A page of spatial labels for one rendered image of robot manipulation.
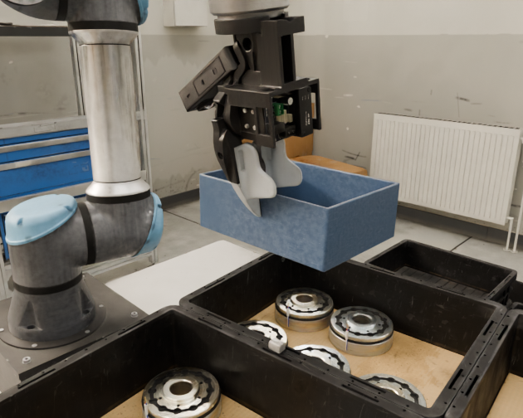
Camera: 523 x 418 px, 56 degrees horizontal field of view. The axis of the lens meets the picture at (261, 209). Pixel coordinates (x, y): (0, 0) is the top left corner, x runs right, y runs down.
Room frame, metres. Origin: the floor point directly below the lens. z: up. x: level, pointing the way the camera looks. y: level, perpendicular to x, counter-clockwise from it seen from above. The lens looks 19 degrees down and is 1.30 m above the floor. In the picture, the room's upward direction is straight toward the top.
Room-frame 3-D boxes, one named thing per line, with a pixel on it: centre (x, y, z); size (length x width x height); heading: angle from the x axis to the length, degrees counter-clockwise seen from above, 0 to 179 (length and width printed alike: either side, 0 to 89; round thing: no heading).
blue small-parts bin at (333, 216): (0.59, -0.04, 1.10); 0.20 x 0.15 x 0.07; 47
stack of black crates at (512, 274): (1.47, -0.58, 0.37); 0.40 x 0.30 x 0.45; 46
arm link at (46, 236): (0.82, 0.38, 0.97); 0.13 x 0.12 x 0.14; 122
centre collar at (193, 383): (0.54, 0.11, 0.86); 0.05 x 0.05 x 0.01
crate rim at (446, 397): (0.65, -0.12, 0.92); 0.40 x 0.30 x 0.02; 52
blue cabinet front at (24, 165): (2.37, 0.94, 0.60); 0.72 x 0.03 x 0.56; 136
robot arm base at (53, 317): (0.81, 0.39, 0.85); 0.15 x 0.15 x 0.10
